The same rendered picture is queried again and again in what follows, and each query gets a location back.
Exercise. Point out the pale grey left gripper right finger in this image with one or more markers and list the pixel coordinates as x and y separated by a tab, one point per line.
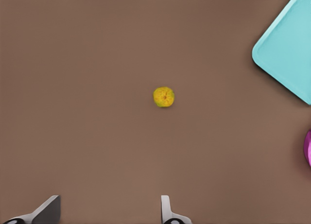
166	209

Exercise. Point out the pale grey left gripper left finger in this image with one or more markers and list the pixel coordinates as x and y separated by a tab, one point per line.
46	212

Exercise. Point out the purple plate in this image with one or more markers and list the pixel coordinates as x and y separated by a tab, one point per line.
308	147

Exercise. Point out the light blue tray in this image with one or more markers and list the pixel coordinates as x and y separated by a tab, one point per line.
286	46

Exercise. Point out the small yellow-orange fruit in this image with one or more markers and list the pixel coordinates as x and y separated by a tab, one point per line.
163	97

